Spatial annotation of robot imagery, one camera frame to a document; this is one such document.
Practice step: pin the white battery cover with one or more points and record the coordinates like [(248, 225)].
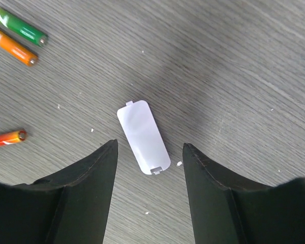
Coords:
[(144, 137)]

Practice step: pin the orange battery centre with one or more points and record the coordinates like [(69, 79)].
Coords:
[(17, 50)]

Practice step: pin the green battery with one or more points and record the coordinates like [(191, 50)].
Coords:
[(22, 28)]

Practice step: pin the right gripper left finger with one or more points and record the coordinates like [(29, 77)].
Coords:
[(68, 206)]

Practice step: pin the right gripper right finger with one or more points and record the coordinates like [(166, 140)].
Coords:
[(229, 208)]

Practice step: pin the red orange battery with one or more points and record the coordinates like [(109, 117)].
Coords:
[(12, 137)]

